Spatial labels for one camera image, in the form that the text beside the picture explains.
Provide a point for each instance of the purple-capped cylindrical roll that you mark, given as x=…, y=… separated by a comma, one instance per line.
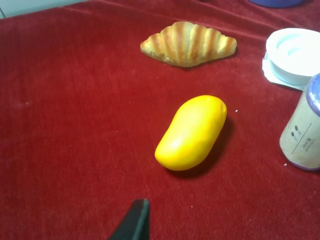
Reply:
x=300, y=139

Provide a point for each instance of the red velvet tablecloth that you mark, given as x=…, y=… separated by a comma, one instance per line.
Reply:
x=82, y=110

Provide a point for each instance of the yellow mango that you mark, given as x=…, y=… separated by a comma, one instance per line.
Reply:
x=192, y=133

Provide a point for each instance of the purple saucepan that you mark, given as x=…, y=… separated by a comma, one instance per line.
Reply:
x=277, y=3

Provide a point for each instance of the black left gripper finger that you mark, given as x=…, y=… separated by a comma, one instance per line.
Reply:
x=136, y=223

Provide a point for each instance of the croissant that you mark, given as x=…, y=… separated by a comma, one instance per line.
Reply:
x=185, y=44

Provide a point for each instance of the white round lidded container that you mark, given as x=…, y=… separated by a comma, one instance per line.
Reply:
x=292, y=57

